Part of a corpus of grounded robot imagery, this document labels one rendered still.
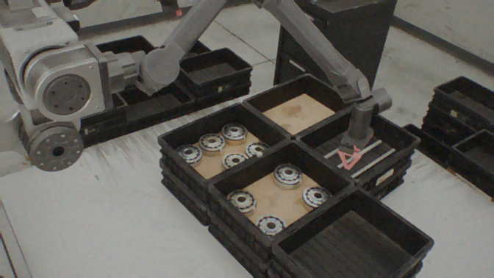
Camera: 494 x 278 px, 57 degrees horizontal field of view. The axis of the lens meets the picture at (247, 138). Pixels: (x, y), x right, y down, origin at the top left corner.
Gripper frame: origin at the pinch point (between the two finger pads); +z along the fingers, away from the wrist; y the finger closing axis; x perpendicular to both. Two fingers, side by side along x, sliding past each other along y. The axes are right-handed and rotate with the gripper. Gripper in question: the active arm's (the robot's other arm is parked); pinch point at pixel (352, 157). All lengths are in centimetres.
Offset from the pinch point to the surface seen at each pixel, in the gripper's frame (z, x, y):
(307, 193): 20.0, 12.1, -1.7
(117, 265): 33, 57, -49
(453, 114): 60, -24, 140
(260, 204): 22.3, 24.6, -12.2
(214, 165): 21, 48, -4
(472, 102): 62, -33, 163
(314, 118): 23, 28, 45
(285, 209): 22.8, 16.4, -9.8
